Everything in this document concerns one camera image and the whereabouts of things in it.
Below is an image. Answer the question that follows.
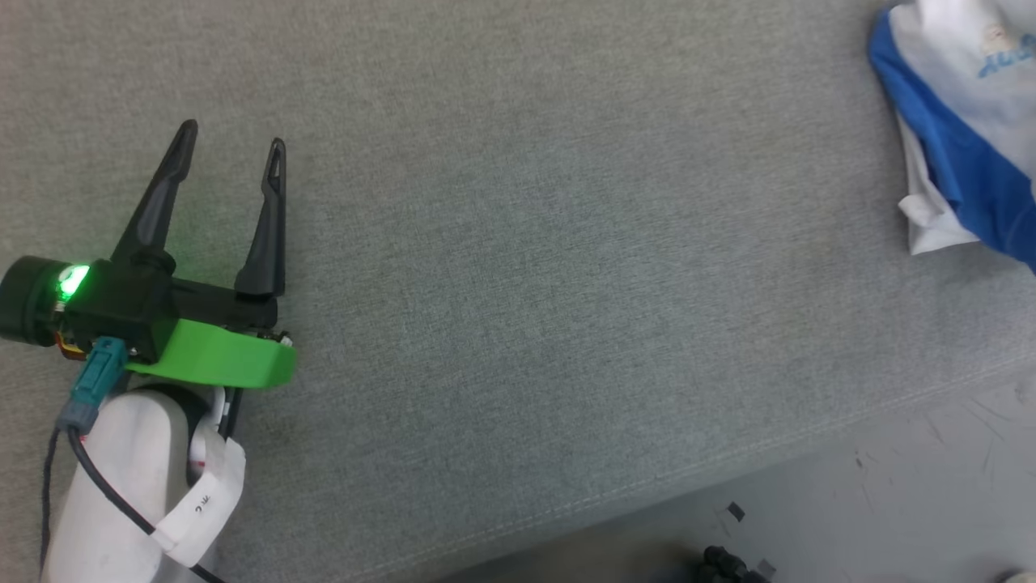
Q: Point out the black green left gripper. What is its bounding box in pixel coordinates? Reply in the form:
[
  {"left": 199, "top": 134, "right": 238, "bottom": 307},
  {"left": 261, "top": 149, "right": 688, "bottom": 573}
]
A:
[{"left": 85, "top": 119, "right": 297, "bottom": 390}]

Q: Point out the thin black cable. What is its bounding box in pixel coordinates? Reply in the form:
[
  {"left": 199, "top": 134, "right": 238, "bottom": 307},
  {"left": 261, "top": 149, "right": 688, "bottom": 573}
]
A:
[{"left": 39, "top": 425, "right": 229, "bottom": 583}]

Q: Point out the white label strap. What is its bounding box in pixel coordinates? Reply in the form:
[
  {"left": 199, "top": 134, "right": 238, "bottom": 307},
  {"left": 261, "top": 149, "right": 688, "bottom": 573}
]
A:
[{"left": 154, "top": 433, "right": 248, "bottom": 568}]

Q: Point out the blue and white garment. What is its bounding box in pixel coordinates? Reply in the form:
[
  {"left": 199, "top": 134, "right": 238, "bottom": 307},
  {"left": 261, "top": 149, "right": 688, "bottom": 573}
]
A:
[{"left": 868, "top": 0, "right": 1036, "bottom": 274}]

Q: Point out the teal cable connector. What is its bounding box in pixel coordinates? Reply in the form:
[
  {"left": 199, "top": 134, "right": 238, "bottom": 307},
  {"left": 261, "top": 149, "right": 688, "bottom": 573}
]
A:
[{"left": 58, "top": 338, "right": 129, "bottom": 432}]

